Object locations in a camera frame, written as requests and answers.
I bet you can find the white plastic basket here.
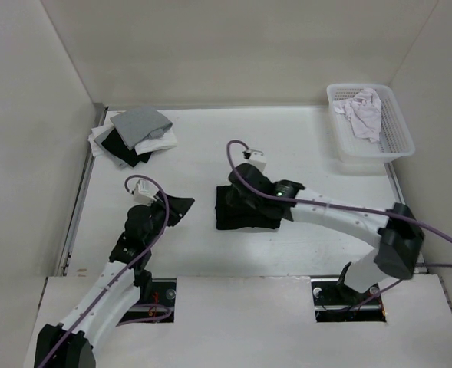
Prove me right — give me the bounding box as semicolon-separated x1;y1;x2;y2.
326;84;415;164

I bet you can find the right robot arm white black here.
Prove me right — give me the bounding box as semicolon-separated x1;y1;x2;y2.
229;163;424;304

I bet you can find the black tank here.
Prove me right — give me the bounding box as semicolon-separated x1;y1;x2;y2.
215;186;281;231
101;128;152;168

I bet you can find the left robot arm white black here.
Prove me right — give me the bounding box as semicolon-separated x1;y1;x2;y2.
34;192;194;367

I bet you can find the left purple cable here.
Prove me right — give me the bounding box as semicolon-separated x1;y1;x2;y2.
37;175;173;368

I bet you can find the crumpled white tank top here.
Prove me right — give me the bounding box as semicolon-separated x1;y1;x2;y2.
334;88;382;143

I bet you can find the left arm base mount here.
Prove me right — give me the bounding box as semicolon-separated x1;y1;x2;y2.
120;278;177;324

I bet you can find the folded grey tank top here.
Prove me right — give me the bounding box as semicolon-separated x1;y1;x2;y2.
111;107;173;149

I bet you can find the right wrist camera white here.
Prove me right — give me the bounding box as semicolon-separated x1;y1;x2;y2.
243;149;267;173

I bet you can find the folded white tank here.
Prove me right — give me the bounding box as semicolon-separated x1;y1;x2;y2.
87;125;127;169
134;129;178;155

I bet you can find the purple cable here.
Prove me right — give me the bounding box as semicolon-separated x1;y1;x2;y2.
226;140;452;307
37;175;173;368

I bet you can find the folded black tank top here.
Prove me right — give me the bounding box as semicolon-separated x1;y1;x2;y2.
101;128;152;168

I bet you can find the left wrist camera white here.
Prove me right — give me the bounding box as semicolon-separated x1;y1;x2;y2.
131;179;156;206

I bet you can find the metal table edge rail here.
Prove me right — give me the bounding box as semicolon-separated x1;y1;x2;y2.
56;102;107;277

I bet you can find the bottom folded white tank top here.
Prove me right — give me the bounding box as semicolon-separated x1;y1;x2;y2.
87;125;127;169

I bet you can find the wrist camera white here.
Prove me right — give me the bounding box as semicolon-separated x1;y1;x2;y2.
243;149;267;173
131;179;156;206

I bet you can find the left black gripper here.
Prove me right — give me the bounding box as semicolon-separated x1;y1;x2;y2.
144;192;194;245

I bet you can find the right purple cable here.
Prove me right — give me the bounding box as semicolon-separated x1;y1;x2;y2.
226;140;452;307

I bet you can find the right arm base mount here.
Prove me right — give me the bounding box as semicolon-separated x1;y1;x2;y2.
311;278;386;323

